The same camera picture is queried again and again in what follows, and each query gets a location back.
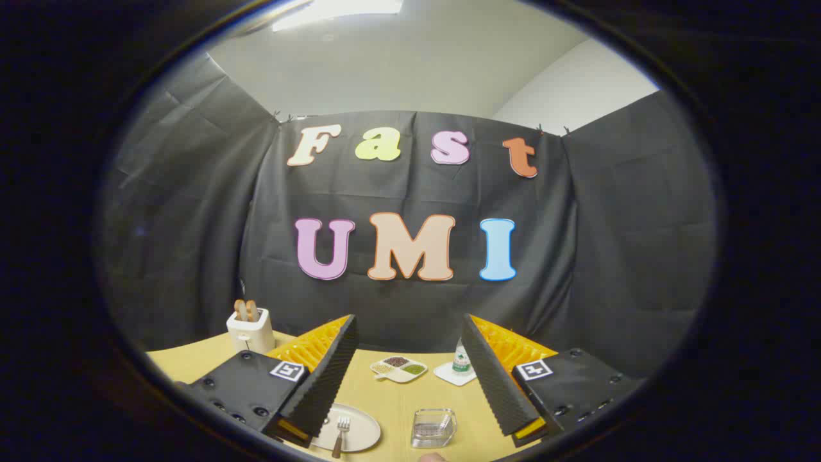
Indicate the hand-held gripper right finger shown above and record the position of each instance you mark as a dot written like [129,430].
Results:
[490,385]

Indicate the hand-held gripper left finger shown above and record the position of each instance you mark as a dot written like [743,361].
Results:
[324,385]

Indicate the green label water bottle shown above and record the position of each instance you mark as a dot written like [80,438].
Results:
[460,362]

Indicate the white square coaster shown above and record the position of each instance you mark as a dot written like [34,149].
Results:
[449,376]

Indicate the large white plate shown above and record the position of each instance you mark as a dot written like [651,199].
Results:
[362,428]

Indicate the white divided bean dish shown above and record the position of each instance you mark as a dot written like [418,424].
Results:
[399,369]

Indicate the white toaster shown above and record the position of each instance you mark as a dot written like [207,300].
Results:
[251,335]

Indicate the toasted bread slice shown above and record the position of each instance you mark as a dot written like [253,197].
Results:
[253,310]
[240,310]

